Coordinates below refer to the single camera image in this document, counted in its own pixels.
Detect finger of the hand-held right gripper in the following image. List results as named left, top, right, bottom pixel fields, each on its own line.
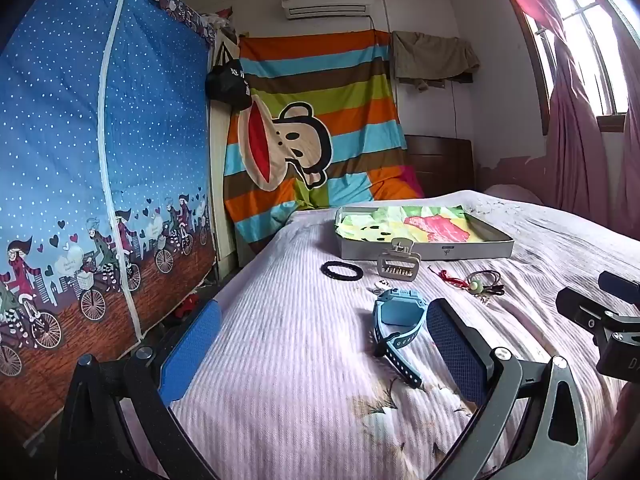
left=598, top=270, right=640, bottom=303
left=555, top=286, right=618, bottom=343

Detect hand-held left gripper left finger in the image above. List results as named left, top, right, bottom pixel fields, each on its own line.
left=60, top=299, right=223, bottom=480

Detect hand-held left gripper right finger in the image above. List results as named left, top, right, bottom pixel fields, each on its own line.
left=425, top=297, right=591, bottom=480

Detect brown hair tie green bead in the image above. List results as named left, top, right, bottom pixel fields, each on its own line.
left=466, top=269, right=505, bottom=295

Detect blue smartwatch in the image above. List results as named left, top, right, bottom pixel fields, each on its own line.
left=371, top=287, right=431, bottom=391

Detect red string bracelet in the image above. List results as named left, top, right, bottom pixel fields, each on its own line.
left=426, top=267, right=460, bottom=287

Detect grey shallow box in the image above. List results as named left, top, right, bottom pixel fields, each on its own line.
left=334, top=204, right=516, bottom=261

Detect black hair tie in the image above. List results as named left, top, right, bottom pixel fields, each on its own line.
left=321, top=259, right=362, bottom=282

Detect pink striped bed blanket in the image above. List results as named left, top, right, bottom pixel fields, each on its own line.
left=120, top=190, right=640, bottom=480

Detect beige hair claw clip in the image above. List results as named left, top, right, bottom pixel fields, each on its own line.
left=376, top=236, right=425, bottom=286

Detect colourful painted cloth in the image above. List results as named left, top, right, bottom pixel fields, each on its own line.
left=337, top=206, right=483, bottom=248

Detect pink pillow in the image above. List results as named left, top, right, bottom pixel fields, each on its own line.
left=482, top=184, right=543, bottom=206

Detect pink curtain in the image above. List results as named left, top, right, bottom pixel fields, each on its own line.
left=490, top=0, right=640, bottom=241

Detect light wooden panel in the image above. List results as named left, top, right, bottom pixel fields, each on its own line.
left=209, top=35, right=240, bottom=263

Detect dark wooden headboard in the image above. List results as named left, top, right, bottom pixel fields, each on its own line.
left=404, top=135, right=475, bottom=196

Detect window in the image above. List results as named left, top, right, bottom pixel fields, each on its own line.
left=520, top=0, right=640, bottom=133

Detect blue printed wardrobe cover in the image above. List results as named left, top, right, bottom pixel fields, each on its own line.
left=0, top=0, right=218, bottom=456

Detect black hanging bag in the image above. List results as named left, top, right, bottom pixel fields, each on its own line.
left=205, top=42, right=253, bottom=111

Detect striped monkey blanket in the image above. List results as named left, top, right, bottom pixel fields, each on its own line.
left=222, top=29, right=425, bottom=268

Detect khaki hanging garment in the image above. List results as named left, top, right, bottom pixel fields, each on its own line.
left=391, top=30, right=481, bottom=92

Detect white air conditioner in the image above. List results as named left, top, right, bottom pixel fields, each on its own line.
left=280, top=0, right=375, bottom=21

